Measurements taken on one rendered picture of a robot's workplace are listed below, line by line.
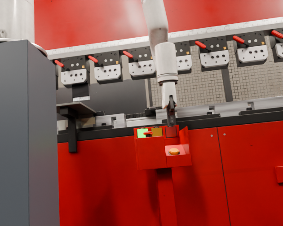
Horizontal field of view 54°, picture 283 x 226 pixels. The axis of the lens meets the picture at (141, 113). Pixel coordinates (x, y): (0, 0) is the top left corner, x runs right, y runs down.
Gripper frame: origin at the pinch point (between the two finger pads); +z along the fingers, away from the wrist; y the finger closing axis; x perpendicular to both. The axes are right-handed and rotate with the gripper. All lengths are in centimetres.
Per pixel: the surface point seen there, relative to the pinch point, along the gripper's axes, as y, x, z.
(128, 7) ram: -46, -13, -71
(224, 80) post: -108, 61, -35
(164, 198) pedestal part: 3.3, -6.0, 29.5
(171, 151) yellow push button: 0.2, -1.1, 12.2
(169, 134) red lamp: -9.6, -0.1, 5.5
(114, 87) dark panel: -99, -27, -34
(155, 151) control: 6.6, -8.2, 11.3
